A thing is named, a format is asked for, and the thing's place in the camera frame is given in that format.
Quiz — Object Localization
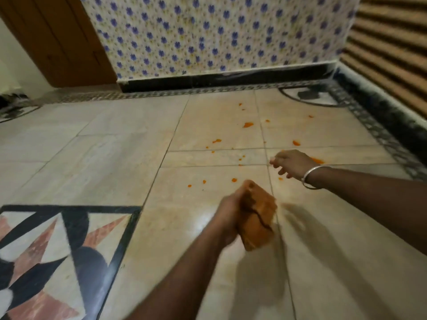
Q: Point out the person's left forearm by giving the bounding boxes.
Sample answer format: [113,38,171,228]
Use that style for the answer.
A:
[125,226,231,320]

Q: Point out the person's left hand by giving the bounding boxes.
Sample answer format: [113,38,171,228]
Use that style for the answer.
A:
[213,188,255,247]

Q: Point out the black bed base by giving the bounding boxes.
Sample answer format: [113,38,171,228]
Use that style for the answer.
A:
[117,61,338,94]

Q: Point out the person's right hand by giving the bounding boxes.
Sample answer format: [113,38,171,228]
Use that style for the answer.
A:
[269,149,318,180]

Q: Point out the scattered orange spill spots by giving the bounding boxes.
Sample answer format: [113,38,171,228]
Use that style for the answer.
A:
[187,102,326,189]

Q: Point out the orange cleaning cloth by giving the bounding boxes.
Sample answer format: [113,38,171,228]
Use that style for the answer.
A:
[236,179,278,252]

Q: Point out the blue floral white sheet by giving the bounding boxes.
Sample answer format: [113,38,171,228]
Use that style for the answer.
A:
[79,0,363,80]

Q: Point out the brown striped mattress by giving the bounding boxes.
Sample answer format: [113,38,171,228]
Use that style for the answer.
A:
[338,0,427,119]

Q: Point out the silver bangle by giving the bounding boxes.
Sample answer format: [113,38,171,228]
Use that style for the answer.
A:
[301,165,332,190]

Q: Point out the brown wooden door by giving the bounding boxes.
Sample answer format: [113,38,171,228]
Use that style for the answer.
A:
[0,0,117,88]

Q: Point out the person's right forearm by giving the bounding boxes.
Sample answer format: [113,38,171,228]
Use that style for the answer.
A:
[308,166,427,256]

